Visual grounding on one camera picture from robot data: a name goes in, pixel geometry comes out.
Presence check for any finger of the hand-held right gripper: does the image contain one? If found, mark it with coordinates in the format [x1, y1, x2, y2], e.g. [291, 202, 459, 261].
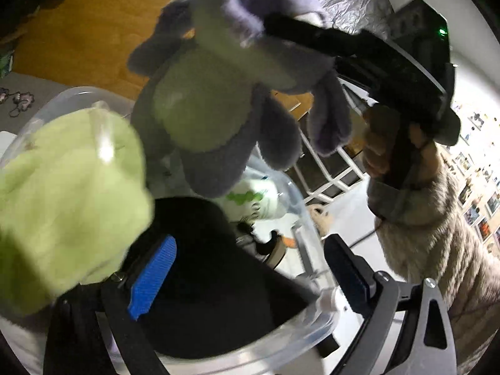
[263, 12, 364, 57]

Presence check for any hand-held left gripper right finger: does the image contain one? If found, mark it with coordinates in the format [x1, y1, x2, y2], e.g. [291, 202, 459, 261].
[324, 234, 458, 375]

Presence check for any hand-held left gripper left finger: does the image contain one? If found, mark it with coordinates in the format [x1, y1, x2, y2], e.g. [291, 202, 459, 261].
[43, 235, 177, 375]

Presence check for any clear plastic storage container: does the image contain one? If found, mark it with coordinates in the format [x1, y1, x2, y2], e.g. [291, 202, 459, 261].
[0, 86, 340, 375]

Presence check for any purple and green plush toy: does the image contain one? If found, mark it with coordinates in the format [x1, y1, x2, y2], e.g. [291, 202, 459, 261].
[128, 0, 352, 200]

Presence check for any person's right forearm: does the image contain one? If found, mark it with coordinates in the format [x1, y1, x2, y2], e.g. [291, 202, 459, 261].
[367, 144, 500, 375]

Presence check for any person's right hand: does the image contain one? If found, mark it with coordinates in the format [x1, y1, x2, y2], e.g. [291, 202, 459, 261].
[362, 103, 440, 188]

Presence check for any silver foil sheet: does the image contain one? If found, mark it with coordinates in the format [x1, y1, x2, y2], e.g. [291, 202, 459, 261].
[281, 0, 395, 36]

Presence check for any white packet with green print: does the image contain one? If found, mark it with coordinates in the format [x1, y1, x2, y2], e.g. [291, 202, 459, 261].
[217, 177, 290, 221]

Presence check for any thin black cable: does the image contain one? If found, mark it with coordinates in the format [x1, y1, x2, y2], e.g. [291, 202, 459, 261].
[347, 219, 379, 248]

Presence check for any wall photo collage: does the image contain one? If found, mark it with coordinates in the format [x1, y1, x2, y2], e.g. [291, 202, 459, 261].
[449, 102, 500, 251]

